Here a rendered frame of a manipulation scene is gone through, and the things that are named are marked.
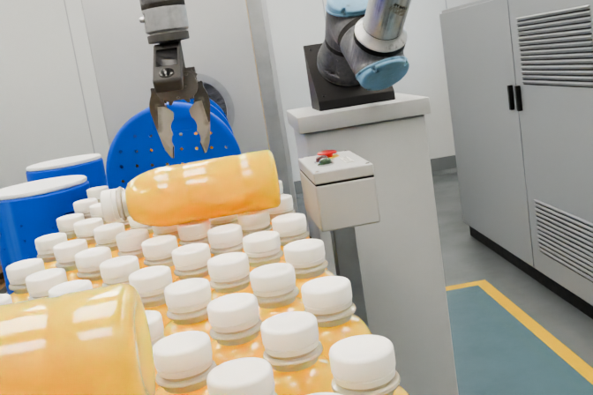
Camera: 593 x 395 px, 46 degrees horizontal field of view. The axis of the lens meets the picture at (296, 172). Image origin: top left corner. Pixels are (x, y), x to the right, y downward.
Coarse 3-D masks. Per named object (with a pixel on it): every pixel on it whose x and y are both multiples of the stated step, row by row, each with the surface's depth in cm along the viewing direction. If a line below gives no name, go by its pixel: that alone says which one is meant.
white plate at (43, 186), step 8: (64, 176) 214; (72, 176) 211; (80, 176) 208; (24, 184) 209; (32, 184) 206; (40, 184) 204; (48, 184) 201; (56, 184) 198; (64, 184) 195; (72, 184) 197; (0, 192) 199; (8, 192) 196; (16, 192) 194; (24, 192) 191; (32, 192) 190; (40, 192) 191; (48, 192) 192
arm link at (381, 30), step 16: (368, 0) 145; (384, 0) 139; (400, 0) 139; (368, 16) 145; (384, 16) 142; (400, 16) 142; (352, 32) 155; (368, 32) 147; (384, 32) 145; (400, 32) 147; (352, 48) 153; (368, 48) 148; (384, 48) 148; (400, 48) 149; (352, 64) 155; (368, 64) 151; (384, 64) 149; (400, 64) 151; (368, 80) 152; (384, 80) 155
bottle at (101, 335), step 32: (96, 288) 36; (128, 288) 36; (0, 320) 34; (32, 320) 34; (64, 320) 34; (96, 320) 34; (128, 320) 34; (0, 352) 33; (32, 352) 33; (64, 352) 33; (96, 352) 33; (128, 352) 33; (0, 384) 33; (32, 384) 33; (64, 384) 33; (96, 384) 33; (128, 384) 33
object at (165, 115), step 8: (160, 112) 119; (168, 112) 119; (160, 120) 119; (168, 120) 119; (160, 128) 120; (168, 128) 120; (160, 136) 120; (168, 136) 120; (168, 144) 120; (168, 152) 121
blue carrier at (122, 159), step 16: (144, 112) 143; (176, 112) 143; (128, 128) 143; (144, 128) 143; (176, 128) 144; (192, 128) 144; (224, 128) 145; (112, 144) 143; (128, 144) 143; (144, 144) 144; (160, 144) 144; (176, 144) 144; (192, 144) 145; (224, 144) 146; (112, 160) 143; (128, 160) 144; (144, 160) 144; (160, 160) 144; (176, 160) 145; (192, 160) 145; (112, 176) 144; (128, 176) 144
